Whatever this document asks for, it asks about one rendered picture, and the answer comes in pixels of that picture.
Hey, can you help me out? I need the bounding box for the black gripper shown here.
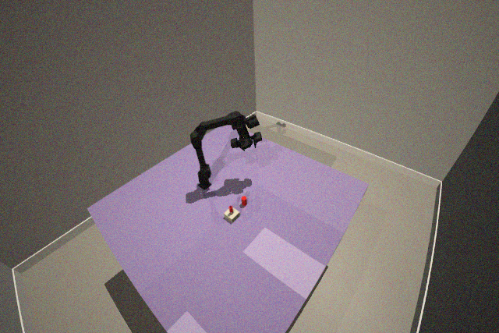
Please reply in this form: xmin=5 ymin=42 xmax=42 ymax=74
xmin=231 ymin=130 xmax=262 ymax=151

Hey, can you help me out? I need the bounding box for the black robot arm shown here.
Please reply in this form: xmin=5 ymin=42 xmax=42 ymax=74
xmin=190 ymin=111 xmax=259 ymax=190

